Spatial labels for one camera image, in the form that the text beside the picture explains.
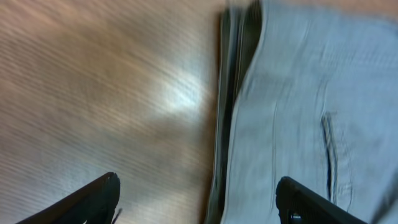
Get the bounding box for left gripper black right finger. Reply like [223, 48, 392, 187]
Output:
[275, 176, 366, 224]

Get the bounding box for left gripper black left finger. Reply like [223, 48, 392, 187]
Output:
[17, 172, 121, 224]

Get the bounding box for grey shorts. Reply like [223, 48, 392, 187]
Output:
[205, 1, 397, 223]

